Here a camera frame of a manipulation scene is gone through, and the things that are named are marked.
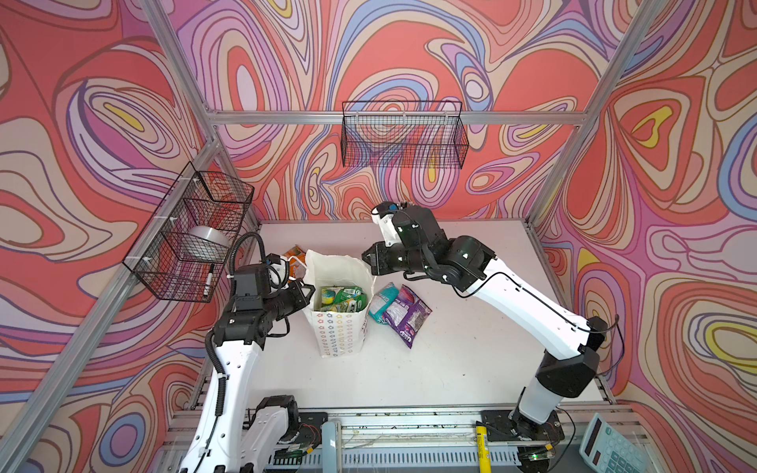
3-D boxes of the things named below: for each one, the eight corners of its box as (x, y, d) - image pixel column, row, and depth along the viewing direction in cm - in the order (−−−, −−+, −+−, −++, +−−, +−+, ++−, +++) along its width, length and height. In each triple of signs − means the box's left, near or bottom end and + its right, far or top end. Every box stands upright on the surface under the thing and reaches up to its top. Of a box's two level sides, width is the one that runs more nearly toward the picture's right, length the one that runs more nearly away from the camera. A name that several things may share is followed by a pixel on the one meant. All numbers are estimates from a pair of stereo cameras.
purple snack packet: (377, 325, 92) (376, 318, 88) (401, 292, 100) (402, 284, 96) (411, 347, 87) (412, 341, 84) (434, 311, 95) (436, 304, 91)
